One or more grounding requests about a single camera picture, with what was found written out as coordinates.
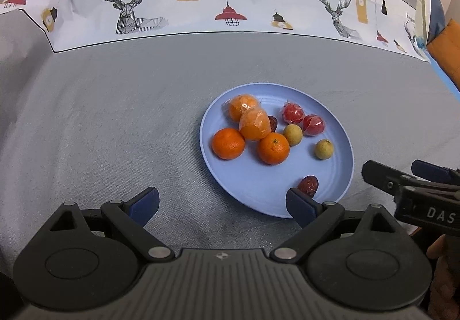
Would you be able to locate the orange tangerine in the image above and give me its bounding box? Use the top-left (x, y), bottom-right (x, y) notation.
top-left (256, 132), bottom-right (290, 165)
top-left (211, 128), bottom-right (246, 160)

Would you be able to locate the small yellow fruit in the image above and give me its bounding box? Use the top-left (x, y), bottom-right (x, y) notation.
top-left (283, 124), bottom-right (303, 147)
top-left (314, 139), bottom-right (334, 160)

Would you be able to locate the red fruit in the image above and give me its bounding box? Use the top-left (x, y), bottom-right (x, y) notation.
top-left (302, 114), bottom-right (326, 136)
top-left (281, 101), bottom-right (305, 124)

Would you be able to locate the orange cushion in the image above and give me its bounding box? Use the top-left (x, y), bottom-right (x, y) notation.
top-left (428, 20), bottom-right (460, 89)

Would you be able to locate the grey printed sofa cover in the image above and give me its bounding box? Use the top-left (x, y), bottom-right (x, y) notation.
top-left (1, 11), bottom-right (459, 273)

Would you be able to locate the light blue plate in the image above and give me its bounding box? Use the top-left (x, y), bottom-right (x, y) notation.
top-left (200, 83), bottom-right (354, 218)

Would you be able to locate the dark red date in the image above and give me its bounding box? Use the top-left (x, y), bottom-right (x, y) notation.
top-left (268, 115), bottom-right (278, 132)
top-left (297, 175), bottom-right (319, 198)

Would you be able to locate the orange fruit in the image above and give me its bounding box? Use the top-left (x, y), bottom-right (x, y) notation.
top-left (223, 93), bottom-right (259, 122)
top-left (239, 106), bottom-right (271, 141)

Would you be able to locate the person's right hand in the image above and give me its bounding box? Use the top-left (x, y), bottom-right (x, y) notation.
top-left (426, 234), bottom-right (459, 320)

